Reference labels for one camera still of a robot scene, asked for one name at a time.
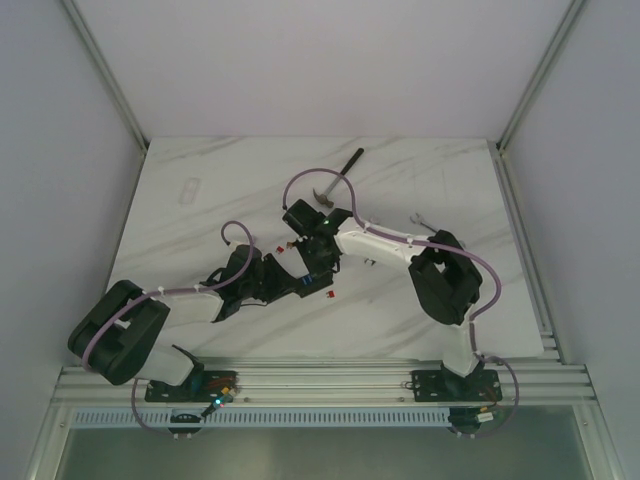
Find black fuse box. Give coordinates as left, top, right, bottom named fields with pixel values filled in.
left=294, top=270, right=333, bottom=298

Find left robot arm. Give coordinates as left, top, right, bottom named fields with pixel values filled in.
left=67, top=244, right=313, bottom=402

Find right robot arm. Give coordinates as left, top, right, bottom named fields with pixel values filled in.
left=283, top=200, right=483, bottom=400

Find clear plastic fuse box cover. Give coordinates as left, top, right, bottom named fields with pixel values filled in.
left=178, top=177, right=202, bottom=206

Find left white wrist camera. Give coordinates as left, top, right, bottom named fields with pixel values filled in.
left=227, top=240, right=255, bottom=251

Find claw hammer black handle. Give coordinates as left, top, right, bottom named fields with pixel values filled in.
left=313, top=147, right=364, bottom=208

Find white slotted cable duct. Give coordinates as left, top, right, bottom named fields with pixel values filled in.
left=71, top=407, right=451, bottom=429

